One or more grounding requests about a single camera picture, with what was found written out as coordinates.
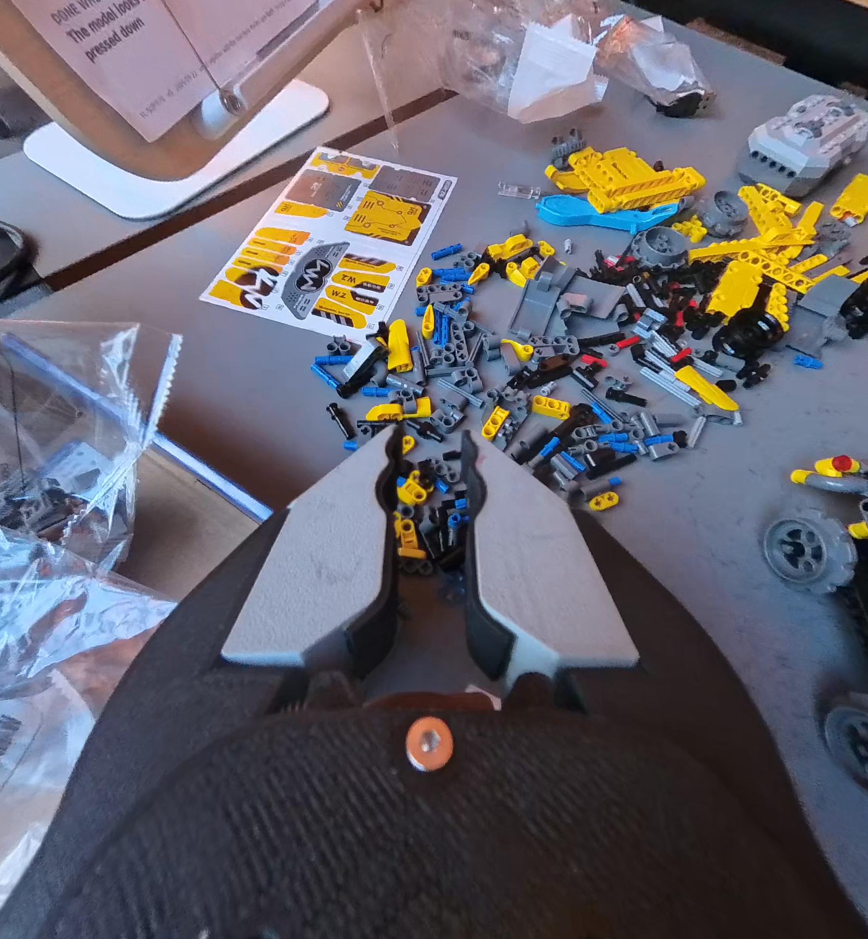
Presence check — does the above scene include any dark blue kit box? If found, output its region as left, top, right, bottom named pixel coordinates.
left=0, top=315, right=273, bottom=603

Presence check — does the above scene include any small grey wheel hub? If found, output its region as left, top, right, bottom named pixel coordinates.
left=698, top=191, right=750, bottom=237

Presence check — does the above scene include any black round rim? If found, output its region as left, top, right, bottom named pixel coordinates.
left=712, top=312, right=787, bottom=360

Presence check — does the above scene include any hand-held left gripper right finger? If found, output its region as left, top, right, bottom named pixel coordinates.
left=460, top=429, right=640, bottom=698

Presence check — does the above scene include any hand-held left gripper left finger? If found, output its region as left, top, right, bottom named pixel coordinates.
left=221, top=424, right=405, bottom=679

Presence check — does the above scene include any pile of building brick parts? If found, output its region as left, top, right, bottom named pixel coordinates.
left=309, top=132, right=868, bottom=588

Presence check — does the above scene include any grey desk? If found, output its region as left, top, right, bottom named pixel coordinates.
left=0, top=0, right=868, bottom=939

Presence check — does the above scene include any clear plastic bag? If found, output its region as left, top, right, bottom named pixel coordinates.
left=356, top=0, right=717, bottom=148

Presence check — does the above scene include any blue brick separator tool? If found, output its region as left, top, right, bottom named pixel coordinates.
left=535, top=192, right=680, bottom=234

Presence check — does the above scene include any crinkled plastic bag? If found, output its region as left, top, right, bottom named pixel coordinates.
left=0, top=315, right=185, bottom=939

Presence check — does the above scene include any yellow studded block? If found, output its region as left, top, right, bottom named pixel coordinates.
left=830, top=174, right=868, bottom=227

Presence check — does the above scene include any yellow beam frame assembly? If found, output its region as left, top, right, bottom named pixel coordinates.
left=544, top=145, right=708, bottom=215

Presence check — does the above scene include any yellow sticker sheet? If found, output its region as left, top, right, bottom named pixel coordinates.
left=199, top=145, right=458, bottom=340

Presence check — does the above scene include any white paper sachet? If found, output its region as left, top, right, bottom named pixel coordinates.
left=507, top=22, right=611, bottom=124

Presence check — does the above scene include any grey angular block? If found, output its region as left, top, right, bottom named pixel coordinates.
left=738, top=94, right=868, bottom=199

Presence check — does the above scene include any yellow pointed panel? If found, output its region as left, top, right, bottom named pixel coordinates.
left=674, top=364, right=740, bottom=413

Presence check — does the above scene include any instruction sheet stand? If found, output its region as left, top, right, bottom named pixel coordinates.
left=0, top=0, right=376, bottom=221

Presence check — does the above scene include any yellow brick vehicle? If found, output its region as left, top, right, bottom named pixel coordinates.
left=762, top=455, right=868, bottom=801

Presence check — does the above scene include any dark grey wheel hub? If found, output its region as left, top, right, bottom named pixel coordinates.
left=630, top=226, right=691, bottom=268

